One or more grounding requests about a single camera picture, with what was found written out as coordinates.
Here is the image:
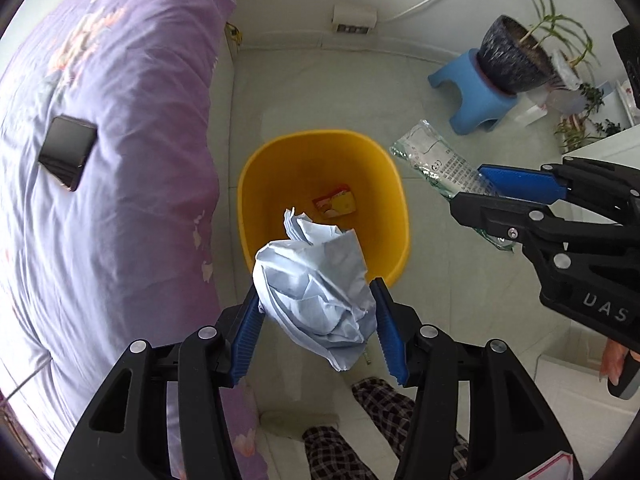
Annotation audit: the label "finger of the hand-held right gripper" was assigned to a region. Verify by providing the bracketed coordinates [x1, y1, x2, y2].
[477, 156, 640, 228]
[449, 191, 640, 282]

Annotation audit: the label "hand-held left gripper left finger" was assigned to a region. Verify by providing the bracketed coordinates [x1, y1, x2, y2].
[54, 282, 266, 480]

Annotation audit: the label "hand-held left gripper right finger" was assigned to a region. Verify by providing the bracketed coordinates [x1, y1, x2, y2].
[369, 277, 583, 480]

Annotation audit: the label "clear printed plastic package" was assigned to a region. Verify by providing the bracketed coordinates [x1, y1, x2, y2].
[390, 120, 516, 253]

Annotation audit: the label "pale blue paper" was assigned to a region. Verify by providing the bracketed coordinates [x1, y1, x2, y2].
[251, 208, 377, 372]

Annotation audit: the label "yellow plastic bin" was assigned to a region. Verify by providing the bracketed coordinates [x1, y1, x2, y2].
[237, 131, 411, 286]

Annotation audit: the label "person's right hand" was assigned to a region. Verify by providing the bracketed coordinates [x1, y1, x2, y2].
[600, 339, 631, 382]

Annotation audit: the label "small leafy plant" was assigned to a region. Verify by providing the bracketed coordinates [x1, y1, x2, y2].
[555, 82, 623, 153]

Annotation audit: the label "white cabinet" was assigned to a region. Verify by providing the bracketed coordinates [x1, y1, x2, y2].
[562, 125, 640, 162]

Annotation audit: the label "blue plastic stool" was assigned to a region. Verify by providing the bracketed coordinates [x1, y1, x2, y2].
[427, 49, 521, 135]

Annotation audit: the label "plant in dark speckled pot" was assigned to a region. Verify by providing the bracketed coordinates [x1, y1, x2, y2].
[475, 0, 598, 96]

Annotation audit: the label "plaid pajama pants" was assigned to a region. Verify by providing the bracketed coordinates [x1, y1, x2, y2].
[302, 377, 471, 480]

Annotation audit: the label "red and yellow wrapper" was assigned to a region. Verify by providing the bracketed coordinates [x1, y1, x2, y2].
[312, 186, 357, 217]

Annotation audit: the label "black panel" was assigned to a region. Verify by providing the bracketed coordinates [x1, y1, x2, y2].
[612, 25, 640, 111]

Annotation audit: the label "black smartphone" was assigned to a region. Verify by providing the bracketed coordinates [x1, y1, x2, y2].
[37, 115, 98, 192]

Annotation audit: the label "purple floral bedsheet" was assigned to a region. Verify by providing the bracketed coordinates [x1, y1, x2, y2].
[0, 0, 261, 476]

